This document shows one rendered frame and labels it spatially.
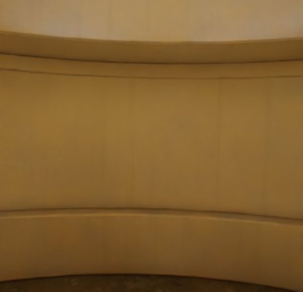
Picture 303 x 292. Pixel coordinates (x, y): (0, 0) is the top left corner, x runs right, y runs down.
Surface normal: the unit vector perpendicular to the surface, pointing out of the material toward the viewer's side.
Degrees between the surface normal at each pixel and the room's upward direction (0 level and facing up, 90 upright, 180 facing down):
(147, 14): 90
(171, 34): 90
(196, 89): 90
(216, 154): 90
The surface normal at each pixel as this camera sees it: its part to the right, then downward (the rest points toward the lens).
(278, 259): -0.29, 0.00
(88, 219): 0.13, 0.01
